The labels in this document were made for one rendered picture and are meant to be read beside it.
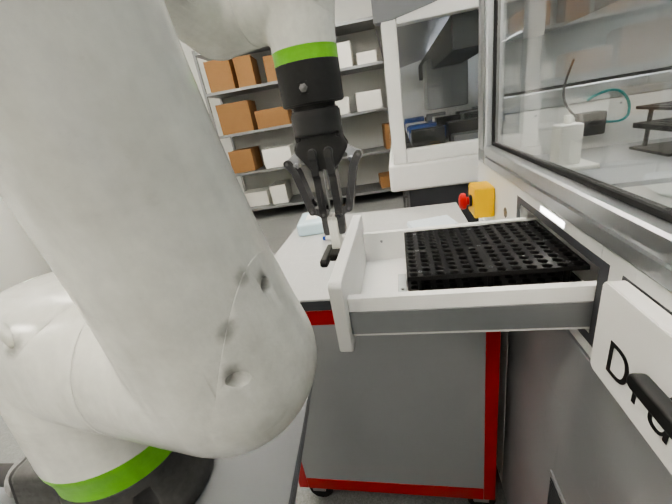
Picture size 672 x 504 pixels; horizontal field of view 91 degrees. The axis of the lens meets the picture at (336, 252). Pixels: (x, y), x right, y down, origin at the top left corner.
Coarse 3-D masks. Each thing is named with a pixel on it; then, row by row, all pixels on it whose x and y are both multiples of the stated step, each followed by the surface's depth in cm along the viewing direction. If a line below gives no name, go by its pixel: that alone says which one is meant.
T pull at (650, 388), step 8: (632, 376) 24; (640, 376) 24; (648, 376) 24; (632, 384) 24; (640, 384) 24; (648, 384) 23; (656, 384) 23; (640, 392) 24; (648, 392) 23; (656, 392) 23; (640, 400) 24; (648, 400) 23; (656, 400) 22; (664, 400) 22; (648, 408) 23; (656, 408) 22; (664, 408) 22; (656, 416) 22; (664, 416) 21; (664, 424) 21
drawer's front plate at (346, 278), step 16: (352, 224) 62; (352, 240) 54; (352, 256) 52; (336, 272) 44; (352, 272) 51; (336, 288) 42; (352, 288) 49; (336, 304) 43; (336, 320) 44; (352, 336) 46
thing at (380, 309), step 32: (448, 224) 63; (480, 224) 61; (544, 224) 60; (384, 256) 67; (384, 288) 57; (480, 288) 41; (512, 288) 40; (544, 288) 39; (576, 288) 39; (352, 320) 45; (384, 320) 44; (416, 320) 44; (448, 320) 43; (480, 320) 42; (512, 320) 41; (544, 320) 41; (576, 320) 40
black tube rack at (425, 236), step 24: (432, 240) 57; (456, 240) 55; (480, 240) 54; (504, 240) 51; (528, 240) 50; (552, 240) 49; (432, 264) 48; (456, 264) 47; (480, 264) 46; (504, 264) 45; (528, 264) 44; (552, 264) 43; (576, 264) 43; (408, 288) 49; (432, 288) 48; (456, 288) 47
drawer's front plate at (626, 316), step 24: (624, 288) 31; (600, 312) 34; (624, 312) 30; (648, 312) 28; (600, 336) 35; (624, 336) 31; (648, 336) 28; (600, 360) 35; (648, 360) 28; (624, 408) 32; (648, 432) 29
